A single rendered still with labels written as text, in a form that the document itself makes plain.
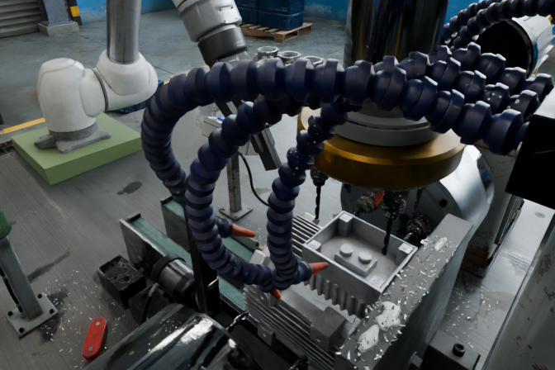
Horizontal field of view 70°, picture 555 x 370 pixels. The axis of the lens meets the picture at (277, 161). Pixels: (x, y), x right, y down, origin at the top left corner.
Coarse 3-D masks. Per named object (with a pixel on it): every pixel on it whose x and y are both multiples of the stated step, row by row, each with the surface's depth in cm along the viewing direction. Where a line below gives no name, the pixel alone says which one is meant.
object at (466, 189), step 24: (480, 168) 74; (360, 192) 77; (432, 192) 67; (456, 192) 66; (480, 192) 72; (360, 216) 80; (384, 216) 76; (408, 216) 72; (432, 216) 69; (480, 216) 72
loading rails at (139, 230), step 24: (168, 216) 98; (216, 216) 92; (144, 240) 85; (168, 240) 87; (240, 240) 86; (144, 264) 92; (240, 288) 85; (240, 312) 70; (240, 336) 74; (264, 360) 71; (288, 360) 65
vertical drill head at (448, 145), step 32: (352, 0) 36; (384, 0) 33; (416, 0) 33; (448, 0) 35; (352, 32) 37; (384, 32) 35; (416, 32) 34; (352, 64) 38; (352, 128) 38; (384, 128) 37; (416, 128) 38; (320, 160) 40; (352, 160) 37; (384, 160) 36; (416, 160) 36; (448, 160) 38; (384, 192) 41
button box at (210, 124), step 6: (204, 120) 104; (210, 120) 103; (216, 120) 103; (204, 126) 104; (210, 126) 103; (216, 126) 101; (204, 132) 104; (210, 132) 103; (246, 144) 96; (240, 150) 97; (246, 150) 96; (252, 150) 97
